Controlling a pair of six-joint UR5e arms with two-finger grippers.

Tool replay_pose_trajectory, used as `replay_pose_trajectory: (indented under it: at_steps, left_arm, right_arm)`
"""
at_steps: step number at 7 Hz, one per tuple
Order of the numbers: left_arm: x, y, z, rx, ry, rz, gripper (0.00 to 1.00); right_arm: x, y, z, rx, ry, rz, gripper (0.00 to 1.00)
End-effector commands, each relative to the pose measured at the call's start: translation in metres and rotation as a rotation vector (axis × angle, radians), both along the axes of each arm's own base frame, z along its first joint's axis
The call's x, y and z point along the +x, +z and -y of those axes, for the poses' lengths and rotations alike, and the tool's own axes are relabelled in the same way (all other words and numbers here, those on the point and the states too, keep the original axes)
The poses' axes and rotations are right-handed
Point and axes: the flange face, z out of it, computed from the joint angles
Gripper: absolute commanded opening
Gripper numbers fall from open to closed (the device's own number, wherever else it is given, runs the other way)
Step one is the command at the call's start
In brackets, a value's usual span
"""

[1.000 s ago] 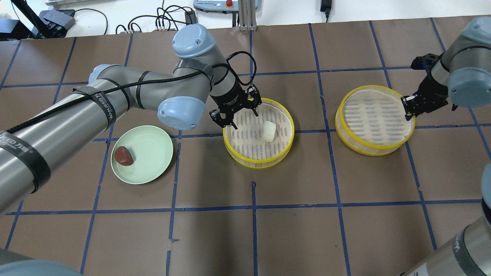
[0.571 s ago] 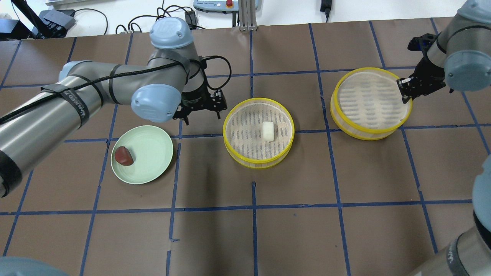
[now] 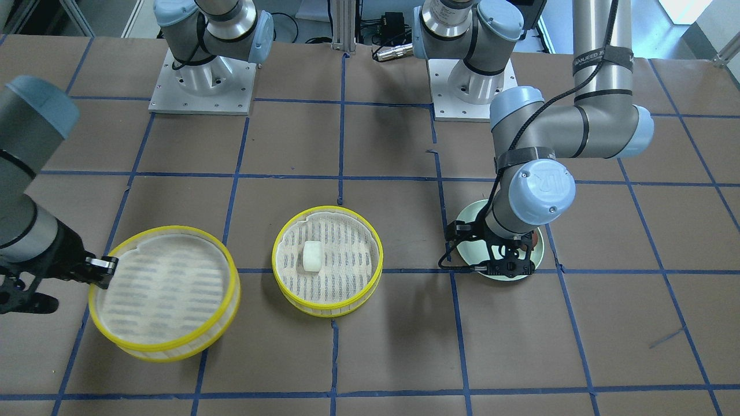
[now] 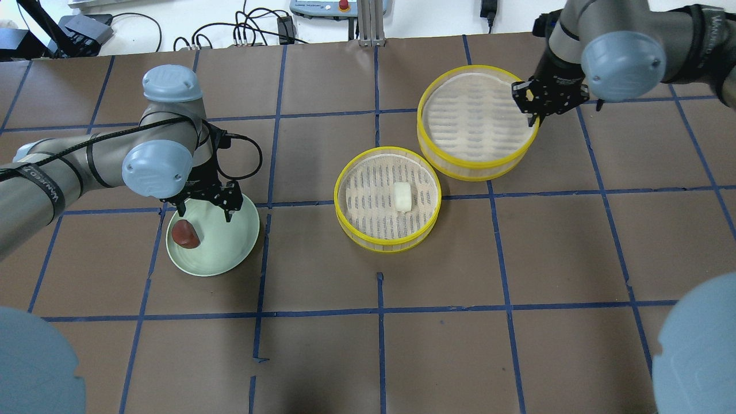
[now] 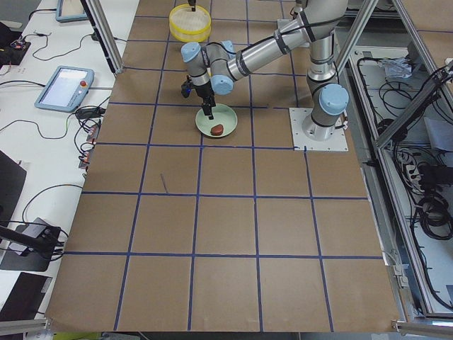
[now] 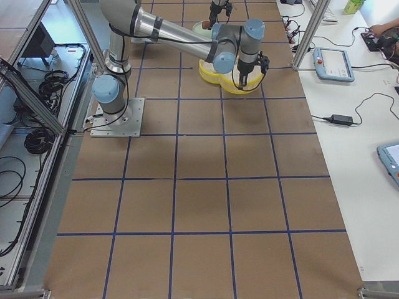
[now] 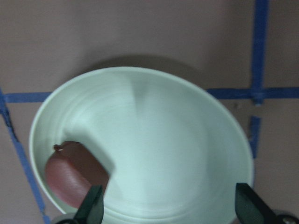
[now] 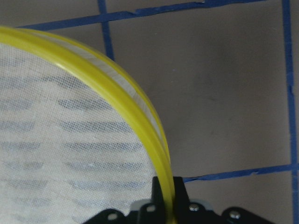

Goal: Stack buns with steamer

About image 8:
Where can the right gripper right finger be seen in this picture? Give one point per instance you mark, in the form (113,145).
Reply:
(189,211)

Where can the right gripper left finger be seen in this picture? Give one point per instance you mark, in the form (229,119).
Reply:
(153,211)

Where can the yellow steamer basket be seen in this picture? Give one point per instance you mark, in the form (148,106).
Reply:
(77,134)

